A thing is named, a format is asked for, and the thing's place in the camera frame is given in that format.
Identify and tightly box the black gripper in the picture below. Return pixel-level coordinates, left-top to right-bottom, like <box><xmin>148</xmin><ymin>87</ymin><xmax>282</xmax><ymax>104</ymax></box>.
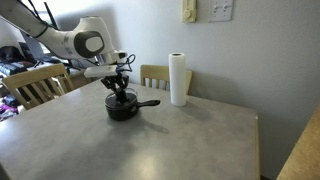
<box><xmin>100</xmin><ymin>74</ymin><xmax>130</xmax><ymax>103</ymax></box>

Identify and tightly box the wooden chair behind paper roll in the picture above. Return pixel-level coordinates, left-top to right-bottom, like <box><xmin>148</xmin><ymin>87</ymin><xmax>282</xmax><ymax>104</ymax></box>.
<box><xmin>139</xmin><ymin>64</ymin><xmax>193</xmax><ymax>96</ymax></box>

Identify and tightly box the white paper towel roll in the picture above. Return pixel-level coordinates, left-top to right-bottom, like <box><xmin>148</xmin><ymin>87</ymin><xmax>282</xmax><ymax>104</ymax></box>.
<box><xmin>168</xmin><ymin>52</ymin><xmax>188</xmax><ymax>108</ymax></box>

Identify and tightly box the wooden chair with slatted back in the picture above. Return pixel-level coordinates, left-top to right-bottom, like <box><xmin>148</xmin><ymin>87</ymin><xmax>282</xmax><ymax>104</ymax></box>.
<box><xmin>0</xmin><ymin>63</ymin><xmax>75</xmax><ymax>111</ymax></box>

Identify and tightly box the purple cloth pile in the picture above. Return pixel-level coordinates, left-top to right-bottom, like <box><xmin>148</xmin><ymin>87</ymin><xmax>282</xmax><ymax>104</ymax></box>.
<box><xmin>0</xmin><ymin>94</ymin><xmax>19</xmax><ymax>122</ymax></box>

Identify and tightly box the black bag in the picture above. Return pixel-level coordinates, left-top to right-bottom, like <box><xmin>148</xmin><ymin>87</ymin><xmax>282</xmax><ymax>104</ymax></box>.
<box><xmin>0</xmin><ymin>45</ymin><xmax>22</xmax><ymax>63</ymax></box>

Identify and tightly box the light wooden board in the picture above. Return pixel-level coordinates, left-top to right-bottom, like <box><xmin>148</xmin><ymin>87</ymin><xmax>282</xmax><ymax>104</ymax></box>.
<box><xmin>275</xmin><ymin>101</ymin><xmax>320</xmax><ymax>180</ymax></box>

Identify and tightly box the black pot with handle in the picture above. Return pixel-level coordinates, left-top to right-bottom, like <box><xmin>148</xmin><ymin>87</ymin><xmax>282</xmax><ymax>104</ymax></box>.
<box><xmin>104</xmin><ymin>92</ymin><xmax>162</xmax><ymax>122</ymax></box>

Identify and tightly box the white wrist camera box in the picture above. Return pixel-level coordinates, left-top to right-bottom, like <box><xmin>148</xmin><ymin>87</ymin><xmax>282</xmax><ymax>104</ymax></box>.
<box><xmin>83</xmin><ymin>64</ymin><xmax>119</xmax><ymax>79</ymax></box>

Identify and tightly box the black cable with blue plugs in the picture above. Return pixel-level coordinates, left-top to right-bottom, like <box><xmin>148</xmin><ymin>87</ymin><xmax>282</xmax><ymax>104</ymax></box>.
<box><xmin>116</xmin><ymin>53</ymin><xmax>137</xmax><ymax>73</ymax></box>

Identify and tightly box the beige wall thermostat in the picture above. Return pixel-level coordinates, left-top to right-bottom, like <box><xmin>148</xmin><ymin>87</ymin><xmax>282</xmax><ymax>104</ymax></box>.
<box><xmin>181</xmin><ymin>0</ymin><xmax>197</xmax><ymax>24</ymax></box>

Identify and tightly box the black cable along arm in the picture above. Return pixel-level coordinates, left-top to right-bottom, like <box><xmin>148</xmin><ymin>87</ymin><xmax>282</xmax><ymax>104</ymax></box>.
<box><xmin>16</xmin><ymin>0</ymin><xmax>51</xmax><ymax>33</ymax></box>

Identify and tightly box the white light switch plate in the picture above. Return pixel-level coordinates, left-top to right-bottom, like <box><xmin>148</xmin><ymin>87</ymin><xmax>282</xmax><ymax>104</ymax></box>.
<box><xmin>208</xmin><ymin>0</ymin><xmax>233</xmax><ymax>23</ymax></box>

